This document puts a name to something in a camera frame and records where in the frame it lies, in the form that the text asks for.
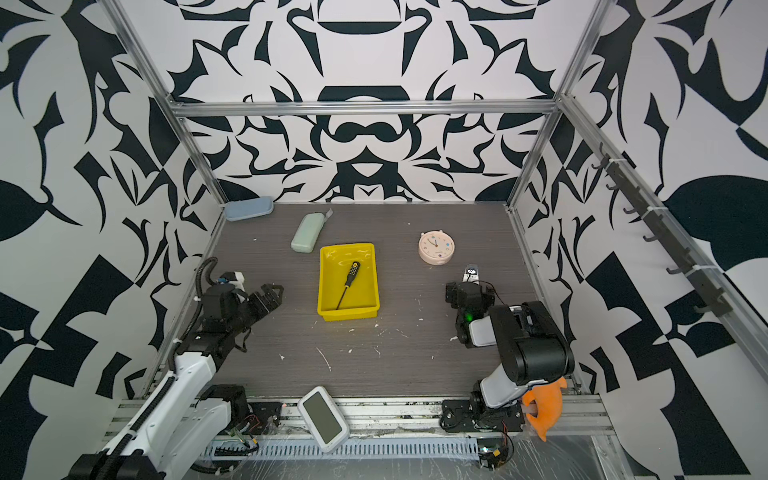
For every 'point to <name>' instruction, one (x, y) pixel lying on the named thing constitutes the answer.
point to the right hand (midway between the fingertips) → (473, 281)
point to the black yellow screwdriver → (355, 268)
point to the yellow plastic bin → (361, 298)
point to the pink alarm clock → (436, 247)
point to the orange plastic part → (548, 398)
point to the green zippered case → (308, 231)
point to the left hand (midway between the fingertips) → (271, 289)
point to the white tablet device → (324, 419)
